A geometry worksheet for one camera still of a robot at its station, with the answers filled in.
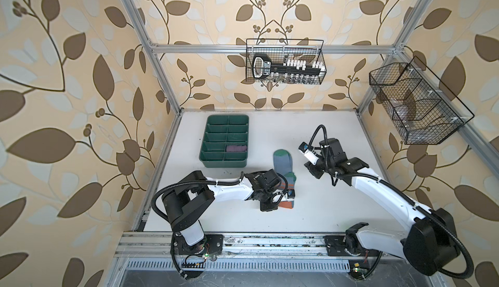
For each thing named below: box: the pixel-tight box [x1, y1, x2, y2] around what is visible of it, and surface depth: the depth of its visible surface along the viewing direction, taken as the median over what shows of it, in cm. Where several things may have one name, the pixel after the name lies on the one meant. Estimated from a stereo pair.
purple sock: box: [226, 144, 247, 152], surface depth 99 cm
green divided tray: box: [198, 114, 250, 169], surface depth 104 cm
